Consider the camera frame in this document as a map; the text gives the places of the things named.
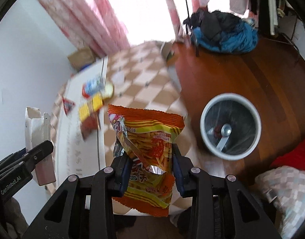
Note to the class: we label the pale checkered blanket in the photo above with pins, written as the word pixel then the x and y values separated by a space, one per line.
pixel 289 191

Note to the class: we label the blue white snack packet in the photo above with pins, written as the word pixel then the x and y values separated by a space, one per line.
pixel 94 86

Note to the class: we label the cardboard box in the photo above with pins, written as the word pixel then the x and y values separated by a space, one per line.
pixel 80 57

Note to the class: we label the person's left forearm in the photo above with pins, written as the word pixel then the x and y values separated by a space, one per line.
pixel 18 219

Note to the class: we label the pink curtain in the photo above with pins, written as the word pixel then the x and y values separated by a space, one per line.
pixel 92 12

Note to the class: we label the red cloth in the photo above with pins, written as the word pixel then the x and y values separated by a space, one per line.
pixel 295 153

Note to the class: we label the black jacket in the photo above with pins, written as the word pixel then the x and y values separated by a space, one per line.
pixel 217 22

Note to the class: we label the small red snack packet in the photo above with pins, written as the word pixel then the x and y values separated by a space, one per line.
pixel 68 105

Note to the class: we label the dark red snack packet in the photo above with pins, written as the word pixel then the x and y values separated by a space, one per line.
pixel 89 125

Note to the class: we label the white green carton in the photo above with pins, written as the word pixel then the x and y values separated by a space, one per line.
pixel 170 53

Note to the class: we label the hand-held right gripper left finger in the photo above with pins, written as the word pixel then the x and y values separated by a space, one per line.
pixel 124 176

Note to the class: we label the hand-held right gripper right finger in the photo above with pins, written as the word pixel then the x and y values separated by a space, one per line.
pixel 178 176

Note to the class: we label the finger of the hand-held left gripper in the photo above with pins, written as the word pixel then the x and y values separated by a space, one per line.
pixel 41 150
pixel 12 161

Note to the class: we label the white torn paper packet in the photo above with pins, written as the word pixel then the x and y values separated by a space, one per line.
pixel 34 129

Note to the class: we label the orange yellow snack packet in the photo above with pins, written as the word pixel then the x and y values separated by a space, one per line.
pixel 147 139

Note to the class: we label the white low table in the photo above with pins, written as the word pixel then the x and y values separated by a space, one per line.
pixel 68 142

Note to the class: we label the thin black pole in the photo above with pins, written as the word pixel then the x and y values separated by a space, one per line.
pixel 186 7

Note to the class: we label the blue cloth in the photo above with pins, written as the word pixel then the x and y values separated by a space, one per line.
pixel 237 39

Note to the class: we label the white round trash bin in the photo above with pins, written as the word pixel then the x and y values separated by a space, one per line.
pixel 247 109

